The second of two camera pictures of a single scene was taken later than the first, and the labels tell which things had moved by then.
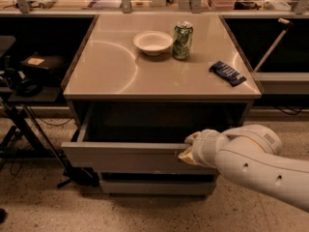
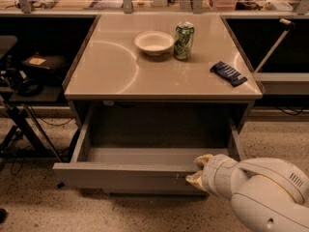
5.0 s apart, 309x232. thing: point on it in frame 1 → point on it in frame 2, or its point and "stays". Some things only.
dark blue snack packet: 226,72 stays
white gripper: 203,147 → 210,176
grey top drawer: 144,137 → 82,168
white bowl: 154,43 stays
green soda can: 182,40 stays
